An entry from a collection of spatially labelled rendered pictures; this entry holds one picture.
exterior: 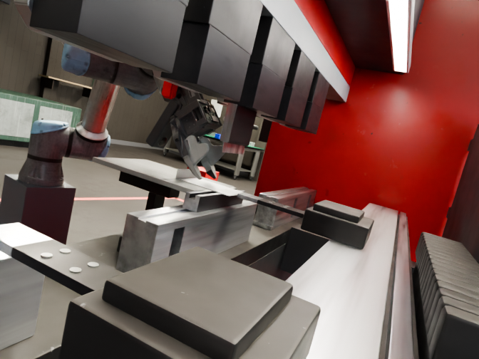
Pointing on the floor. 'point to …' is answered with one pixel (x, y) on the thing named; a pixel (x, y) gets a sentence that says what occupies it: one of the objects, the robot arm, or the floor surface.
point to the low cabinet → (29, 115)
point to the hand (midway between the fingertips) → (203, 174)
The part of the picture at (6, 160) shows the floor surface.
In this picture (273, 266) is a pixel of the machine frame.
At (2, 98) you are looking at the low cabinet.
